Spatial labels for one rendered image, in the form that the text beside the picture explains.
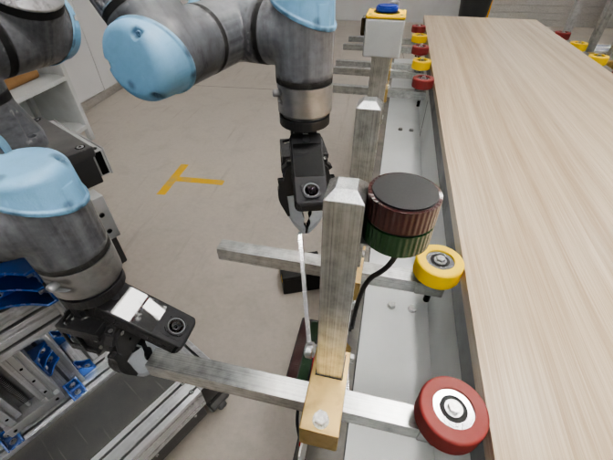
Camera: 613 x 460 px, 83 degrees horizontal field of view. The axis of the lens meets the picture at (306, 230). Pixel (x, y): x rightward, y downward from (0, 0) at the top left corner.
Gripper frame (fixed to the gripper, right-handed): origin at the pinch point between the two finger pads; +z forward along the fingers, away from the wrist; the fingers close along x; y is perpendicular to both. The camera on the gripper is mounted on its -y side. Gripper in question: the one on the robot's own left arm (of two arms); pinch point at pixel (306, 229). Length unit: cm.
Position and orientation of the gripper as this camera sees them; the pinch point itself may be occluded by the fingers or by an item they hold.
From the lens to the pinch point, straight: 60.3
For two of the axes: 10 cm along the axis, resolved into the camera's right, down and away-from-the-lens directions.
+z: 0.0, 7.6, 6.5
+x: -9.9, 0.8, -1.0
